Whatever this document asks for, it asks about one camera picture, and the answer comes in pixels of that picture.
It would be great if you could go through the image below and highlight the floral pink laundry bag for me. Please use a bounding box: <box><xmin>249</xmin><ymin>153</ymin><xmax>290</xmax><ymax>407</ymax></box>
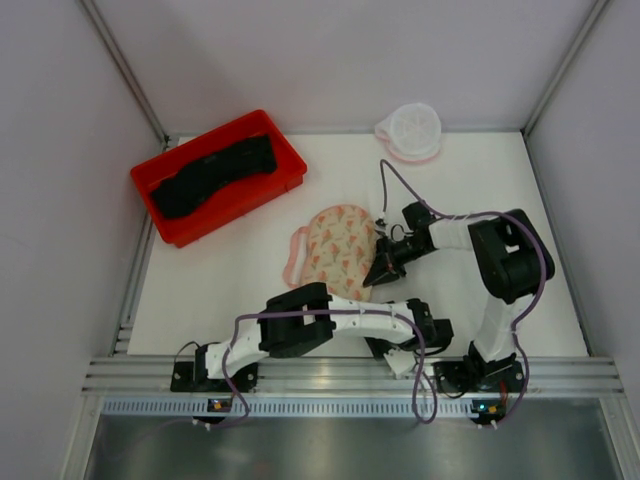
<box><xmin>282</xmin><ymin>204</ymin><xmax>377</xmax><ymax>302</ymax></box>

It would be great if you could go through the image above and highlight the white mesh laundry bag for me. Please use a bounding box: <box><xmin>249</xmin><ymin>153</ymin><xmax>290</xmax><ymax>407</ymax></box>
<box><xmin>374</xmin><ymin>103</ymin><xmax>442</xmax><ymax>163</ymax></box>

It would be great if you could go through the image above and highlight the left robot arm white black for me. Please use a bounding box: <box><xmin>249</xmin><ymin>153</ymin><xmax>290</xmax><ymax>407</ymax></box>
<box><xmin>194</xmin><ymin>282</ymin><xmax>454</xmax><ymax>381</ymax></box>

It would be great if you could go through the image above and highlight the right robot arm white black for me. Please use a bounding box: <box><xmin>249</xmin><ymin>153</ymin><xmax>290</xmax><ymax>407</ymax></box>
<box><xmin>363</xmin><ymin>202</ymin><xmax>555</xmax><ymax>393</ymax></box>

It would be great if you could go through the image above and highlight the black bra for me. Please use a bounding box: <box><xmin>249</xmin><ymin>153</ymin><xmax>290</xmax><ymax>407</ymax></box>
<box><xmin>151</xmin><ymin>135</ymin><xmax>277</xmax><ymax>220</ymax></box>

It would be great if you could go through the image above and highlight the red plastic bin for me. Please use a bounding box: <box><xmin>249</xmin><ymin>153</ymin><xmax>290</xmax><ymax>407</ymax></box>
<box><xmin>131</xmin><ymin>110</ymin><xmax>307</xmax><ymax>248</ymax></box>

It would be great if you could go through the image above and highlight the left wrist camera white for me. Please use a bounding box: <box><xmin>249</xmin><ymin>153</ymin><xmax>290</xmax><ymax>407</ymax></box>
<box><xmin>383</xmin><ymin>349</ymin><xmax>416</xmax><ymax>379</ymax></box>

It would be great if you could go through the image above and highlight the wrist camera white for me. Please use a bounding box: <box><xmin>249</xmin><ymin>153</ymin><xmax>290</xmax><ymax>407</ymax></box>
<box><xmin>383</xmin><ymin>349</ymin><xmax>416</xmax><ymax>379</ymax></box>
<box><xmin>374</xmin><ymin>214</ymin><xmax>388</xmax><ymax>236</ymax></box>

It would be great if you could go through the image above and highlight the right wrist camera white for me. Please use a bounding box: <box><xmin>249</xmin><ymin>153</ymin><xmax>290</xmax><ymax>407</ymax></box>
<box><xmin>374</xmin><ymin>214</ymin><xmax>388</xmax><ymax>236</ymax></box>

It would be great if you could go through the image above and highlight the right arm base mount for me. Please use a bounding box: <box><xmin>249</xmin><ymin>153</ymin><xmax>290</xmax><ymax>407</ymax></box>
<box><xmin>434</xmin><ymin>360</ymin><xmax>525</xmax><ymax>397</ymax></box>

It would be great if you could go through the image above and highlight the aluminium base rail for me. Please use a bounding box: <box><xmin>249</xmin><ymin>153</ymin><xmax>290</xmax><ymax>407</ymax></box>
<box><xmin>81</xmin><ymin>356</ymin><xmax>624</xmax><ymax>398</ymax></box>

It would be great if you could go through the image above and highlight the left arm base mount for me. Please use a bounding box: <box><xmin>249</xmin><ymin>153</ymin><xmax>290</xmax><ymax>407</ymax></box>
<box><xmin>170</xmin><ymin>361</ymin><xmax>258</xmax><ymax>393</ymax></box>

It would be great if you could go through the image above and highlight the slotted cable duct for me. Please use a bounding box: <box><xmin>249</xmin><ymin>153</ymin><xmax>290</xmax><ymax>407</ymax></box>
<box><xmin>102</xmin><ymin>397</ymin><xmax>501</xmax><ymax>418</ymax></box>

